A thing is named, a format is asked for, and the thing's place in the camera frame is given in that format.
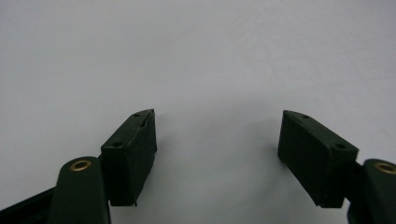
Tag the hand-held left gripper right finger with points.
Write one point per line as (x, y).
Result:
(314, 158)

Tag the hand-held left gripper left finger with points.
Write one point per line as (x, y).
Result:
(130, 161)

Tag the white table mat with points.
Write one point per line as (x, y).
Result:
(199, 56)

